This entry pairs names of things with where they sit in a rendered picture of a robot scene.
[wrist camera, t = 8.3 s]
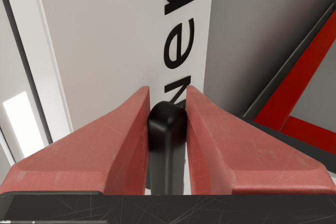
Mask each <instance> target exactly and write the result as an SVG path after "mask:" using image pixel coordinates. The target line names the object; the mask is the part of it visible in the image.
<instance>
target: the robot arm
mask: <svg viewBox="0 0 336 224"><path fill-rule="evenodd" d="M185 110H186V113H187V132H186V147H187V158H188V168H189V179H190V190H191V195H145V189H146V178H147V168H148V157H149V134H148V117H149V114H150V111H151V106H150V87H149V86H142V87H141V88H140V89H139V90H138V91H136V92H135V93H134V94H133V95H132V96H131V97H129V98H128V99H127V100H126V101H125V102H124V103H123V104H121V105H120V106H119V107H118V108H116V109H114V110H113V111H111V112H108V113H107V114H105V115H103V116H101V117H99V118H97V119H96V120H94V121H92V122H90V123H88V124H86V125H85V126H83V127H81V128H79V129H77V130H75V131H73V132H72V133H70V134H68V135H66V136H64V137H62V138H61V139H59V140H57V141H55V142H53V143H51V144H50V145H48V146H46V147H44V148H42V149H40V150H39V151H37V152H35V153H33V154H31V155H29V156H27V157H26V158H24V159H22V160H20V161H18V162H16V163H15V164H13V165H12V167H11V168H10V170H9V172H8V174H7V175H6V177H5V179H4V181H3V183H2V185H1V186H0V224H336V185H335V184H334V182H333V180H332V178H331V176H330V174H329V173H328V171H327V169H326V167H325V166H324V165H323V164H322V163H321V162H319V161H317V160H315V159H313V158H312V157H310V156H308V155H306V154H304V153H302V152H301V151H299V150H297V149H295V148H293V147H291V146H289V145H288V144H286V143H284V142H282V141H280V140H278V139H277V138H275V137H273V136H271V135H269V134H267V133H265V132H264V131H262V130H260V129H258V128H256V127H254V126H252V125H251V124H249V123H247V122H245V121H243V120H241V119H240V118H238V117H236V116H234V115H232V114H230V113H228V112H226V111H224V110H222V109H221V108H219V107H218V106H216V105H215V104H214V103H213V102H212V101H210V100H209V99H208V98H207V97H206V96H205V95H203V94H202V93H201V92H200V91H199V90H198V89H197V88H195V87H194V86H192V85H188V86H187V87H186V105H185Z"/></svg>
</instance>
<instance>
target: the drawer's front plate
mask: <svg viewBox="0 0 336 224"><path fill-rule="evenodd" d="M9 1H10V5H11V8H12V11H13V14H14V18H15V21H16V24H17V27H18V30H19V34H20V37H21V40H22V43H23V47H24V50H25V53H26V56H27V60H28V63H29V66H30V69H31V72H32V76H33V79H34V82H35V85H36V89H37V92H38V95H39V98H40V102H41V105H42V108H43V111H44V114H45V118H46V121H47V124H48V127H49V131H50V134H51V137H52V140H53V142H55V141H57V140H59V139H61V138H62V137H64V136H66V135H68V134H70V133H72V132H73V131H75V130H77V129H79V128H81V127H83V126H85V125H86V124H88V123H90V122H92V121H94V120H96V119H97V118H99V117H101V116H103V115H105V114H107V113H108V112H111V111H113V110H114V109H116V108H118V107H119V106H120V105H121V104H123V103H124V102H125V101H126V100H127V99H128V98H129V97H131V96H132V95H133V94H134V93H135V92H136V91H138V90H139V89H140V88H141V87H142V86H149V93H150V111H151V110H152V108H153V107H154V106H155V105H156V104H157V103H159V102H161V101H169V102H170V101H171V100H172V99H173V98H174V96H175V95H176V94H177V93H178V91H179V90H180V89H181V88H182V87H183V85H182V86H180V87H178V88H176V89H174V90H171V91H169V92H167V93H165V86H166V85H169V84H171V83H173V82H176V81H178V80H181V79H183V78H185V77H188V76H191V81H190V84H189V85H192V86H194V87H195V88H197V89H198V90H199V91H200V92H201V93H203V87H204V77H205V66H206V55H207V45H208V34H209V23H210V13H211V2H212V0H193V1H192V2H190V3H188V4H186V5H184V6H182V7H180V8H178V9H176V10H174V11H172V12H171V13H169V14H167V15H165V5H166V4H168V3H169V2H168V1H167V0H9ZM191 18H193V20H194V39H193V45H192V48H191V51H190V53H189V55H188V57H187V59H186V60H185V61H184V63H183V64H181V65H180V66H179V67H177V68H175V69H170V68H168V67H167V66H166V65H165V61H164V47H165V43H166V40H167V37H168V35H169V33H170V32H171V31H172V29H173V28H174V27H175V26H177V25H178V24H180V23H182V34H181V56H182V55H183V54H184V53H185V51H186V49H187V47H188V44H189V40H190V25H189V20H190V19H191Z"/></svg>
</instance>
